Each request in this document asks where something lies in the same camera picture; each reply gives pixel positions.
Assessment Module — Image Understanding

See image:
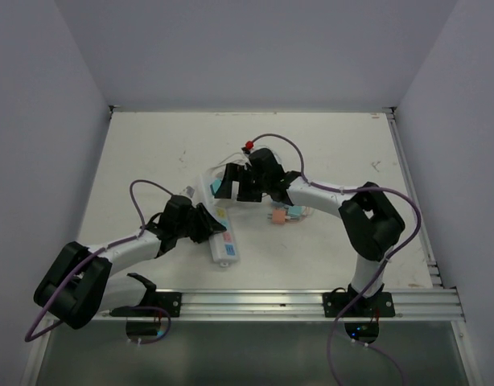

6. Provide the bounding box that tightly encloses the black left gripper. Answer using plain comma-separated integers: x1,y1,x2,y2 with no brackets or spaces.
175,203,225,243

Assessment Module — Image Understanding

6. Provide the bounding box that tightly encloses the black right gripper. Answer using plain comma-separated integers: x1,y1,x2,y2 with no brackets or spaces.
215,162,270,203

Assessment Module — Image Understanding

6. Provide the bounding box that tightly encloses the white power strip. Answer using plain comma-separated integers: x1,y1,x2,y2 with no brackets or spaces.
196,171,240,268

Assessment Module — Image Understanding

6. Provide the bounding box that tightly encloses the orange charger plug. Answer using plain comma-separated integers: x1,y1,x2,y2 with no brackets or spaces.
267,210,290,225

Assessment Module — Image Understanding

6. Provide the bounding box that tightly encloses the mint green charger plug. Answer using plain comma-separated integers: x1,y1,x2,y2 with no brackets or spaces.
286,206,306,222

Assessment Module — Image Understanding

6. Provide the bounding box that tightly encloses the light blue charger plug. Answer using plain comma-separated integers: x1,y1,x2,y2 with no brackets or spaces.
273,207,287,216

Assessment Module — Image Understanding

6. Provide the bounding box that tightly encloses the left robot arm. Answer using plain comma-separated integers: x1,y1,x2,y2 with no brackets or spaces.
33,195,226,330

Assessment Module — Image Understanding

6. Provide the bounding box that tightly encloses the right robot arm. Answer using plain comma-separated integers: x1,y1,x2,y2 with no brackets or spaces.
212,148,405,316

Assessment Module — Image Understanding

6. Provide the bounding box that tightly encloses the teal dual usb charger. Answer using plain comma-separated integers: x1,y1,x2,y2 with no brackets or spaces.
210,179,222,199

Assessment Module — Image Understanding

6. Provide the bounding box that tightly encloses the white power strip cord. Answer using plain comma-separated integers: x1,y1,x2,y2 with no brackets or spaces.
206,150,248,176

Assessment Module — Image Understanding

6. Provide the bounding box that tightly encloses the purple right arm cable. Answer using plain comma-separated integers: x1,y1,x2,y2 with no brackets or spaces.
250,133,422,386

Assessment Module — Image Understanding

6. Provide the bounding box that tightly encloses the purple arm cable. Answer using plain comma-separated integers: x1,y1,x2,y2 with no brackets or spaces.
250,133,422,386
23,179,179,343

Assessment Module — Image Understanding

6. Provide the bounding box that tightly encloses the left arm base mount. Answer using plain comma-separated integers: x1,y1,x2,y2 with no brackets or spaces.
101,273,182,346

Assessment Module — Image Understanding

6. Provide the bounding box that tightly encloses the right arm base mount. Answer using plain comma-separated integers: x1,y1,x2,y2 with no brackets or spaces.
322,286,396,344

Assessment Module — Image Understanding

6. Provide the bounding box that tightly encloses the right side aluminium rail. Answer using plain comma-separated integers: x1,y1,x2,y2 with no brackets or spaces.
384,107,444,289

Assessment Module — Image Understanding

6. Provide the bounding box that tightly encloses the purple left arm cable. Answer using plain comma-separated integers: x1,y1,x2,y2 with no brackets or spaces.
23,179,179,343

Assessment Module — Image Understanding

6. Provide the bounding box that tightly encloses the aluminium table rail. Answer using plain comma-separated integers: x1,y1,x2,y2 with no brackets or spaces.
160,288,464,322

